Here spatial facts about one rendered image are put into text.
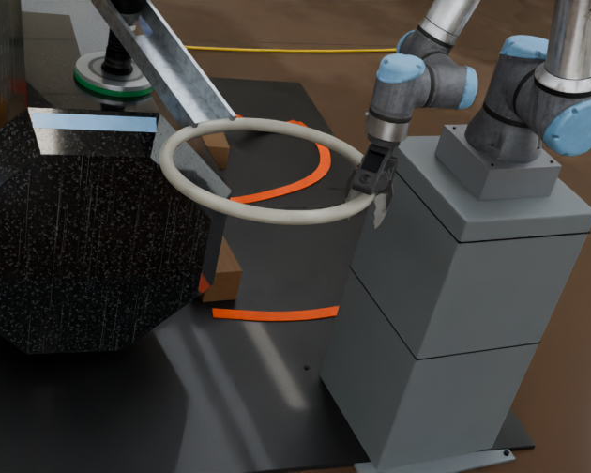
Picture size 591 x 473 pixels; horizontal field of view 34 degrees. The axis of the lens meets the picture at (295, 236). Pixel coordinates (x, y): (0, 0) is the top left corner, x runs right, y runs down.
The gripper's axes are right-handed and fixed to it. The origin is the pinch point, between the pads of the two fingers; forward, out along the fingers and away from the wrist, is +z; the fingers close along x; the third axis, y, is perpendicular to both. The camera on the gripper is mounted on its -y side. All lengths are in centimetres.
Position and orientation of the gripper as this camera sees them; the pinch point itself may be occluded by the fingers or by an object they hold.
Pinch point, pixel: (362, 221)
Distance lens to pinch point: 211.7
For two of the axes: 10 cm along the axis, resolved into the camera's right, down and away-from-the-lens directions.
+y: 3.2, -4.1, 8.5
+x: -9.3, -3.1, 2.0
